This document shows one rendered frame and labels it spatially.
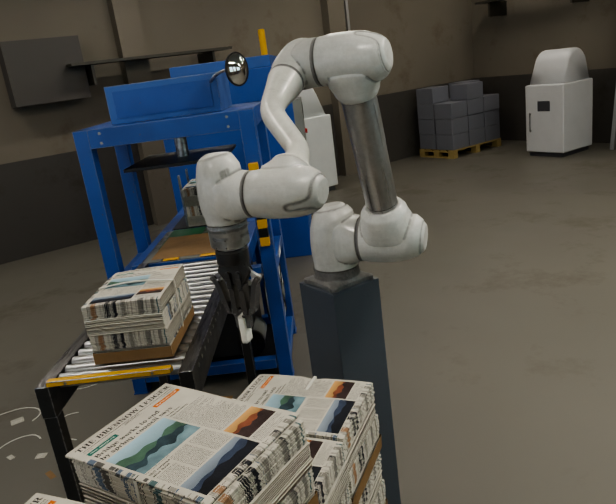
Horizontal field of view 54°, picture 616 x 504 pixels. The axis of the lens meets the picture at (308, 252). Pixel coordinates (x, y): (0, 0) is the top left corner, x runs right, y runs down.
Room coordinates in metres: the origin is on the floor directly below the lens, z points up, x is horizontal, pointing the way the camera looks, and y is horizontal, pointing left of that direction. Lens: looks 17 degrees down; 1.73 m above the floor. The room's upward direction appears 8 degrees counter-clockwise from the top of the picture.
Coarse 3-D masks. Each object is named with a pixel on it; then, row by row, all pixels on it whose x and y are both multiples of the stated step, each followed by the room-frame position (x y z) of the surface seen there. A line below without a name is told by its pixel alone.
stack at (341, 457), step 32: (256, 384) 1.65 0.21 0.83; (288, 384) 1.62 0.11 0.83; (320, 384) 1.60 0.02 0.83; (352, 384) 1.57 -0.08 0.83; (320, 416) 1.42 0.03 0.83; (352, 416) 1.40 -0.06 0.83; (320, 448) 1.29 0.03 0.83; (352, 448) 1.36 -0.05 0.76; (320, 480) 1.16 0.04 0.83; (352, 480) 1.33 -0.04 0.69
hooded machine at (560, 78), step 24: (576, 48) 8.70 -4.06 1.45; (552, 72) 8.72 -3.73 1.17; (576, 72) 8.68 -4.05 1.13; (528, 96) 8.93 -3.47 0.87; (552, 96) 8.59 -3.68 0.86; (576, 96) 8.61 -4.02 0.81; (528, 120) 8.93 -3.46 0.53; (552, 120) 8.60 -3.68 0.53; (576, 120) 8.61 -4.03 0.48; (528, 144) 8.94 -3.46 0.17; (552, 144) 8.60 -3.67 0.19; (576, 144) 8.62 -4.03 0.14
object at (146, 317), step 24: (144, 288) 2.10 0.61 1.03; (168, 288) 2.09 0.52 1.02; (96, 312) 1.98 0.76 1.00; (120, 312) 1.98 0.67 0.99; (144, 312) 1.98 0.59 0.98; (168, 312) 2.03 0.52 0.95; (96, 336) 1.98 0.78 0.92; (120, 336) 1.97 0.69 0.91; (144, 336) 1.97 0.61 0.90; (168, 336) 1.96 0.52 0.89
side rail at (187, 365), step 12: (216, 300) 2.49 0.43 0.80; (204, 312) 2.37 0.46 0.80; (216, 312) 2.39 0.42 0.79; (204, 324) 2.24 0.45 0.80; (216, 324) 2.34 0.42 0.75; (204, 336) 2.12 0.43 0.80; (216, 336) 2.30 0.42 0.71; (192, 348) 2.03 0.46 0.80; (204, 348) 2.06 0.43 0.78; (192, 360) 1.93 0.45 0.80; (204, 360) 2.04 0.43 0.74; (180, 372) 1.85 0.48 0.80; (192, 372) 1.85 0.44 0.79; (204, 372) 2.00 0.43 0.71; (192, 384) 1.85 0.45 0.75
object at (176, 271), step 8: (176, 264) 2.34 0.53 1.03; (120, 272) 2.35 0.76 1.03; (128, 272) 2.33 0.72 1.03; (136, 272) 2.31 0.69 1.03; (144, 272) 2.29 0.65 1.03; (152, 272) 2.27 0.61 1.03; (160, 272) 2.26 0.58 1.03; (168, 272) 2.24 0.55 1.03; (176, 272) 2.23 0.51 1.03; (184, 272) 2.33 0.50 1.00; (112, 280) 2.25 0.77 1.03; (120, 280) 2.23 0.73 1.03; (128, 280) 2.22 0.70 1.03; (176, 280) 2.21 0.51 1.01; (184, 280) 2.30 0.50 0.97; (176, 288) 2.19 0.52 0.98; (184, 288) 2.28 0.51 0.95; (184, 296) 2.25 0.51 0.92; (184, 304) 2.23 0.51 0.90; (184, 312) 2.20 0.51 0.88
